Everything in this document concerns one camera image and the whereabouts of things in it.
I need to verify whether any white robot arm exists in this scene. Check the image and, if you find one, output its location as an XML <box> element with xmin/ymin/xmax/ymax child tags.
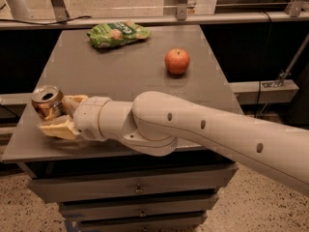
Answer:
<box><xmin>38</xmin><ymin>92</ymin><xmax>309</xmax><ymax>196</ymax></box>

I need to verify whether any orange soda can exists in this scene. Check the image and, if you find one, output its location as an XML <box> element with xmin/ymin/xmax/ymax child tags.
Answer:
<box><xmin>32</xmin><ymin>85</ymin><xmax>67</xmax><ymax>121</ymax></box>

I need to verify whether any red apple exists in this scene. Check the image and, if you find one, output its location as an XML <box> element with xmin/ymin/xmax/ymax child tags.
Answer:
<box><xmin>164</xmin><ymin>48</ymin><xmax>190</xmax><ymax>74</ymax></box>

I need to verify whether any top grey drawer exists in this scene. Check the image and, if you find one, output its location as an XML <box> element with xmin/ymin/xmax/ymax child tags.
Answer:
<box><xmin>29</xmin><ymin>163</ymin><xmax>238</xmax><ymax>203</ymax></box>

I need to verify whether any middle grey drawer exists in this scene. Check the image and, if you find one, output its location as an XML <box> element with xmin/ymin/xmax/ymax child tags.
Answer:
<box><xmin>60</xmin><ymin>191</ymin><xmax>218</xmax><ymax>220</ymax></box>

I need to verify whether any grey metal bracket centre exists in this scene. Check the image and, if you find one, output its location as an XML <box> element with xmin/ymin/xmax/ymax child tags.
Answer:
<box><xmin>176</xmin><ymin>0</ymin><xmax>187</xmax><ymax>20</ymax></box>

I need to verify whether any grey drawer cabinet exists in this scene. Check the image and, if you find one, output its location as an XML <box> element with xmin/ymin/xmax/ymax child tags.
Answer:
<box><xmin>0</xmin><ymin>24</ymin><xmax>258</xmax><ymax>232</ymax></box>

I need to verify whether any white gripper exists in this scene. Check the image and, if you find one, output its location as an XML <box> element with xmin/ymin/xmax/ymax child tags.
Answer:
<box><xmin>37</xmin><ymin>95</ymin><xmax>111</xmax><ymax>141</ymax></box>

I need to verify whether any grey metal bracket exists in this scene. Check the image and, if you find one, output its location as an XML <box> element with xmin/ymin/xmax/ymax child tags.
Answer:
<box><xmin>176</xmin><ymin>0</ymin><xmax>187</xmax><ymax>20</ymax></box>
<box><xmin>50</xmin><ymin>0</ymin><xmax>70</xmax><ymax>22</ymax></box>

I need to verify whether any grey metal rail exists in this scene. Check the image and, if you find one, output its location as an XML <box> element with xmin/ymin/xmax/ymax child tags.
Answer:
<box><xmin>0</xmin><ymin>12</ymin><xmax>309</xmax><ymax>30</ymax></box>

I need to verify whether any grey metal bracket left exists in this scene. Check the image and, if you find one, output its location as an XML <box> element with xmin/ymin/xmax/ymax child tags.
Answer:
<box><xmin>50</xmin><ymin>0</ymin><xmax>70</xmax><ymax>22</ymax></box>

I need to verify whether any green chip bag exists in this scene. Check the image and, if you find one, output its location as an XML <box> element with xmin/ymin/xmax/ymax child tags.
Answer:
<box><xmin>87</xmin><ymin>21</ymin><xmax>151</xmax><ymax>48</ymax></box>

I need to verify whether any black cable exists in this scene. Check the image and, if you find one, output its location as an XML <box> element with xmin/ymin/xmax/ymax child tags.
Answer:
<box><xmin>0</xmin><ymin>14</ymin><xmax>93</xmax><ymax>26</ymax></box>

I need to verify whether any grey drawer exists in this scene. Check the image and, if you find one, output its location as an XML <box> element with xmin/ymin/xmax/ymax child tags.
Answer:
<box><xmin>60</xmin><ymin>191</ymin><xmax>218</xmax><ymax>220</ymax></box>
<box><xmin>78</xmin><ymin>212</ymin><xmax>207</xmax><ymax>232</ymax></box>
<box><xmin>29</xmin><ymin>163</ymin><xmax>238</xmax><ymax>203</ymax></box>

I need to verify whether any bottom grey drawer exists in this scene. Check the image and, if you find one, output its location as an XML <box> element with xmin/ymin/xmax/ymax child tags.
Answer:
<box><xmin>78</xmin><ymin>212</ymin><xmax>207</xmax><ymax>232</ymax></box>

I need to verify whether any white pipe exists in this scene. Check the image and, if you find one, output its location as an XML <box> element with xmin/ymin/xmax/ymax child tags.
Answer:
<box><xmin>5</xmin><ymin>0</ymin><xmax>32</xmax><ymax>19</ymax></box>

